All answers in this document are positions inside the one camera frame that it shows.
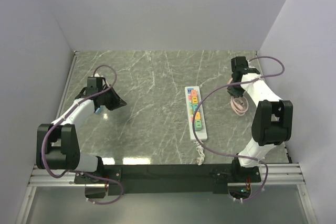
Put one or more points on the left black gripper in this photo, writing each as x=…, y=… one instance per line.
x=117, y=102

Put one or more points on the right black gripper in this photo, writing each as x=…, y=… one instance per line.
x=237, y=94

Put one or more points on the blue charger plug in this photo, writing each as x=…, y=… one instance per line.
x=98, y=110

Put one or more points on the white multicolour power strip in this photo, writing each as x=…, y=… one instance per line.
x=195, y=118

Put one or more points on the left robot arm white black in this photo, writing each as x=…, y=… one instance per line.
x=57, y=142

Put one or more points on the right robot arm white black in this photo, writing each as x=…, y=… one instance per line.
x=272, y=123

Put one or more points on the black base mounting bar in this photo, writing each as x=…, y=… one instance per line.
x=179, y=178

